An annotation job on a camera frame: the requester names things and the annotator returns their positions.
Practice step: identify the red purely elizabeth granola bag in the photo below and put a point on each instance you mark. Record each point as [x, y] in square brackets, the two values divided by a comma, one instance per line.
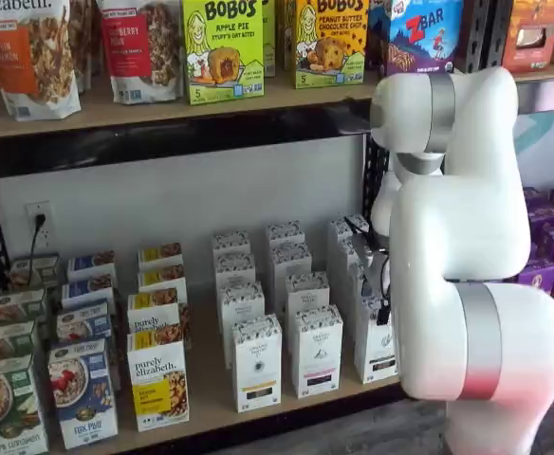
[144, 52]

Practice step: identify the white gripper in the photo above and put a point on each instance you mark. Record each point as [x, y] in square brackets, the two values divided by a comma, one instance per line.
[367, 251]

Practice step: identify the black metal shelving rack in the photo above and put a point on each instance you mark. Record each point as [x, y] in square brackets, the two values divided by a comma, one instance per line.
[163, 142]
[488, 28]

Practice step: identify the green oatmeal box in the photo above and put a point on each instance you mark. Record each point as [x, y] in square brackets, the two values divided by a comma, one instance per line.
[6, 407]
[44, 272]
[6, 341]
[21, 308]

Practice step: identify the yellow Bobo's peanut butter box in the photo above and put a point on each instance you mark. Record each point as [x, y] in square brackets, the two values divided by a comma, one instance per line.
[290, 33]
[331, 42]

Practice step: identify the blue oatmeal box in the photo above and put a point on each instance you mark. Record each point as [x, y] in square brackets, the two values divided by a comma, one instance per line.
[92, 265]
[87, 289]
[82, 393]
[85, 322]

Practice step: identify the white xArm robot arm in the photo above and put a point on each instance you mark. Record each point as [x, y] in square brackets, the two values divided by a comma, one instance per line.
[462, 227]

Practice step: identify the white wall outlet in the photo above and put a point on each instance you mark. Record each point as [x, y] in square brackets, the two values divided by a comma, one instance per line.
[44, 237]

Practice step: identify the white sheet with teal stripe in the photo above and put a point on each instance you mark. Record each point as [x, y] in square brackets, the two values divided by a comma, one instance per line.
[552, 151]

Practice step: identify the wooden shelf board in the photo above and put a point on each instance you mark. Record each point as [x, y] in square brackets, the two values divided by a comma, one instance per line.
[206, 332]
[116, 114]
[547, 73]

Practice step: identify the yellow purely elizabeth box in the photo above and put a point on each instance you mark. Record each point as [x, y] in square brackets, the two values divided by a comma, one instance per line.
[163, 279]
[153, 313]
[160, 256]
[158, 379]

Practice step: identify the green Bobo's apple pie box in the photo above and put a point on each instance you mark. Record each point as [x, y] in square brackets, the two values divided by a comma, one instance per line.
[269, 38]
[222, 52]

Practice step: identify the white box green strip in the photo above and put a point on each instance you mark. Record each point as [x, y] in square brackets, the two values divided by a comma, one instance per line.
[345, 251]
[372, 351]
[336, 230]
[355, 284]

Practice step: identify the orange Annie's box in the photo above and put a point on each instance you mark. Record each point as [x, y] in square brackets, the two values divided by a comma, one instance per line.
[533, 33]

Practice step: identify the white box pink strip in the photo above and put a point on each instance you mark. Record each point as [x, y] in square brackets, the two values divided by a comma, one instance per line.
[291, 260]
[307, 291]
[284, 232]
[317, 351]

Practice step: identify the white box yellow strip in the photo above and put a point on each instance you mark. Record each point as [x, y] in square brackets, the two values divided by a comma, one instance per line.
[231, 242]
[257, 365]
[239, 303]
[234, 270]

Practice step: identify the blue Z Bar box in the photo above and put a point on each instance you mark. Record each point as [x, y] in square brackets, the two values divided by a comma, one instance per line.
[376, 38]
[424, 33]

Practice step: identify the orange purely elizabeth granola bag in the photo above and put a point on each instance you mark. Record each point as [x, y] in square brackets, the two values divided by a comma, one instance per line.
[25, 57]
[85, 42]

